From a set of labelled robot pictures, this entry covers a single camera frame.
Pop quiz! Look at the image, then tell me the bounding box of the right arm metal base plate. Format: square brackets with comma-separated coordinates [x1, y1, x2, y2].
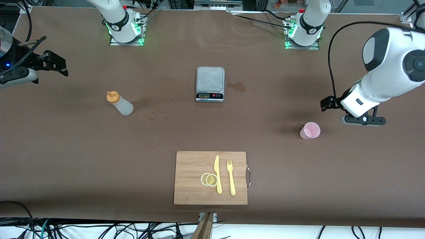
[110, 15, 145, 46]

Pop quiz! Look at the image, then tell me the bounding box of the yellow plastic fork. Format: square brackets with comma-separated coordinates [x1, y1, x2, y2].
[227, 159, 236, 196]

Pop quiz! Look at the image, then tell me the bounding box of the pink plastic cup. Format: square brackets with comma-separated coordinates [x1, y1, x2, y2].
[299, 122, 321, 140]

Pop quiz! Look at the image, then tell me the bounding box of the brown liquid puddle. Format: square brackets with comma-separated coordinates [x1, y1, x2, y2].
[227, 82, 247, 94]

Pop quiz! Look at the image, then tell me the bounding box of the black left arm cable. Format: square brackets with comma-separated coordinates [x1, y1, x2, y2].
[328, 21, 425, 102]

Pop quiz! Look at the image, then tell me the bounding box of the silver digital kitchen scale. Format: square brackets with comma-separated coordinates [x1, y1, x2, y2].
[195, 66, 225, 103]

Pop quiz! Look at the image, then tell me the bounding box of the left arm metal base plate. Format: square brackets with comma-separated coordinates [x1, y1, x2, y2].
[285, 18, 320, 50]

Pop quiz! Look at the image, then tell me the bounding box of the translucent sauce bottle orange cap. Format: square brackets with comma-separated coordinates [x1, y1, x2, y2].
[107, 91, 134, 116]

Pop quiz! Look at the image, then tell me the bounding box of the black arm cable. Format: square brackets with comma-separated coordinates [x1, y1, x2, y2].
[328, 21, 425, 102]
[21, 0, 33, 43]

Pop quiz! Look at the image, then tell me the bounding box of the thick black floor cable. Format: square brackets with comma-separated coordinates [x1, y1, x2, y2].
[0, 200, 34, 239]

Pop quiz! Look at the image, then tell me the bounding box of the wooden post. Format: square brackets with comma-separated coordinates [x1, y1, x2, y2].
[191, 212, 214, 239]

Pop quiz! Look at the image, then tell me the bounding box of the yellow plastic knife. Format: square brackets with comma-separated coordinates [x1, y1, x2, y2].
[214, 155, 222, 195]

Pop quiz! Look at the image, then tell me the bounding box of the bamboo cutting board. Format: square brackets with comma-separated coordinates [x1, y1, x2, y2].
[174, 151, 248, 205]

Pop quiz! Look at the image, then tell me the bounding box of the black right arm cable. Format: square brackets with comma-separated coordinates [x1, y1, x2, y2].
[21, 0, 33, 43]

